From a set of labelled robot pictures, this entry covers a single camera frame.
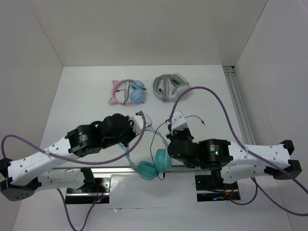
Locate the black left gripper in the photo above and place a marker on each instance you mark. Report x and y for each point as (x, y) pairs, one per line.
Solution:
(132, 134)

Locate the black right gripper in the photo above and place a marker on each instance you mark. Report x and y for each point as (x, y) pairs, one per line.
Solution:
(186, 130)

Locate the teal cat-ear headphones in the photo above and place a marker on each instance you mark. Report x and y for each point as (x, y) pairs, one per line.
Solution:
(157, 163)

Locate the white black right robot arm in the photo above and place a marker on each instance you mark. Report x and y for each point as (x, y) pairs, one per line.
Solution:
(229, 162)

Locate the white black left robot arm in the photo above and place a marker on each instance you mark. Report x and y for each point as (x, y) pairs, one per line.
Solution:
(35, 173)

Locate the pink blue cat-ear headphones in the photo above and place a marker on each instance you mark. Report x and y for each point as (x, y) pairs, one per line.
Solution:
(134, 92)

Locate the grey white headphones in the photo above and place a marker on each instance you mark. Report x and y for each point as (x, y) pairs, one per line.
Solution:
(168, 87)

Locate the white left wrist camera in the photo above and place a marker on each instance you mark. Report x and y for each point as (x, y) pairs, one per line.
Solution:
(136, 122)

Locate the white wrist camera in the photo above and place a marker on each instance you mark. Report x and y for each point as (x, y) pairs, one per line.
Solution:
(136, 122)
(177, 123)

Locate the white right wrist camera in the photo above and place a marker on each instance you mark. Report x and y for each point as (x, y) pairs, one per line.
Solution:
(177, 123)

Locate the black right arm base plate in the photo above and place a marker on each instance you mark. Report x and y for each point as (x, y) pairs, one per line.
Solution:
(211, 188)

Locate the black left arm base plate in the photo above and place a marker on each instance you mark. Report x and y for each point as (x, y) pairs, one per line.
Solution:
(94, 189)

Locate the aluminium rail at right wall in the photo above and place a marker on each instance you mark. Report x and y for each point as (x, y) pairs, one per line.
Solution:
(242, 116)

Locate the aluminium rail at table front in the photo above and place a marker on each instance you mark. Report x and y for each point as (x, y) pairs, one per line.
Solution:
(130, 171)

